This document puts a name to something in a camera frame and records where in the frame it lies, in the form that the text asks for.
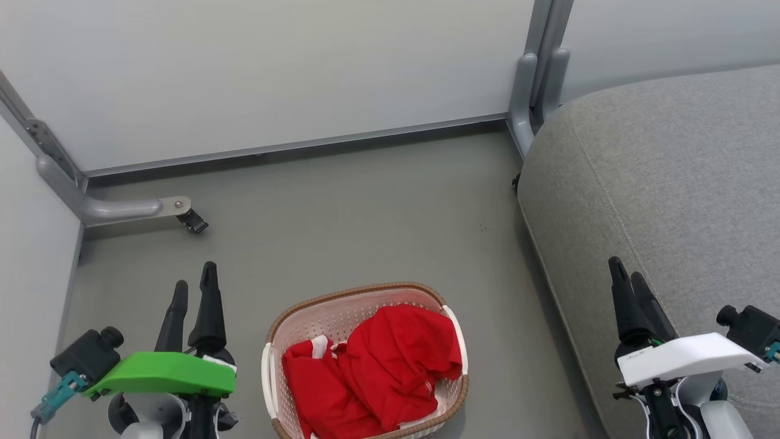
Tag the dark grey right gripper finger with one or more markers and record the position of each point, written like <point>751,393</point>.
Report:
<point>655,317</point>
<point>626,311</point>

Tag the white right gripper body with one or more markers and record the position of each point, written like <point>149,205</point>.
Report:
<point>688,360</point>

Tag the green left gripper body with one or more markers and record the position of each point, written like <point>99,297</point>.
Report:
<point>164,375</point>

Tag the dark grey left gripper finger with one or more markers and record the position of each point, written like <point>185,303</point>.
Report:
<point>173,323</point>
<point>210,317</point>

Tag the white and red shirt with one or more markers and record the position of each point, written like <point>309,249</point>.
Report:
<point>308,390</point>

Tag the red terry cloth garment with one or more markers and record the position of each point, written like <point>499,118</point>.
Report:
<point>396,360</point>

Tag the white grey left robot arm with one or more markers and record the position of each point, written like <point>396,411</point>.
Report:
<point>146,413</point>

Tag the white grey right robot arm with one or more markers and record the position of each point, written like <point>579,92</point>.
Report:
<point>722,422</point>

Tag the grey fabric sofa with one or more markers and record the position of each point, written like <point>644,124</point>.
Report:
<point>670,183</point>

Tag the black caster wheel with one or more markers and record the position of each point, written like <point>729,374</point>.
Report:
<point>194,222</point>

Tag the grey partition support foot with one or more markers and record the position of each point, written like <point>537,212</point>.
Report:
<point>109,209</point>

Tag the white woven laundry basket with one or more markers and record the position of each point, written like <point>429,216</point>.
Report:
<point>341,317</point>

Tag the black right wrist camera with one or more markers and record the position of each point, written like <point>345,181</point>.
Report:
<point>752,329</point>

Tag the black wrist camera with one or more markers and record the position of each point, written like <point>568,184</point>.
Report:
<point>85,356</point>
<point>752,329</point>

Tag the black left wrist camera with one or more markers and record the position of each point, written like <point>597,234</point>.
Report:
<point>85,356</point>

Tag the teal right camera connector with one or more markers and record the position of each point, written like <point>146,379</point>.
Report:
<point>774,352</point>

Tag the teal camera connector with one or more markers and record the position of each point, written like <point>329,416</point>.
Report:
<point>774,352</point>
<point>58,395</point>

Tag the teal left camera connector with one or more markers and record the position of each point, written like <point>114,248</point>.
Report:
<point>58,395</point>

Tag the aluminium partition bottom rail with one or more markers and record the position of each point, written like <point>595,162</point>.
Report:
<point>304,145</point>

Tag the grey hinged partition post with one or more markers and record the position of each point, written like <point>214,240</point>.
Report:
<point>39,137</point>

